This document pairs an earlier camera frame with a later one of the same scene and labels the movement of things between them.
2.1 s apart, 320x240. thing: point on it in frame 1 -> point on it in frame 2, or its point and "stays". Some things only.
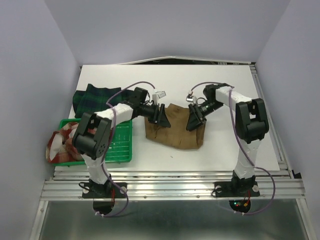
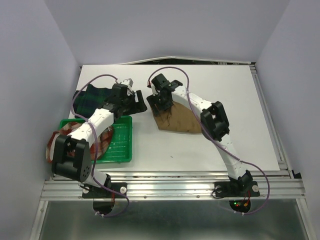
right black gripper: x=195 y=120 -> x=152 y=100
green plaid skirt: x=95 y=99 stays
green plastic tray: x=121 y=150 stays
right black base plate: x=240 y=187 stays
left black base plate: x=91 y=190 stays
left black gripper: x=163 y=120 -> x=137 y=107
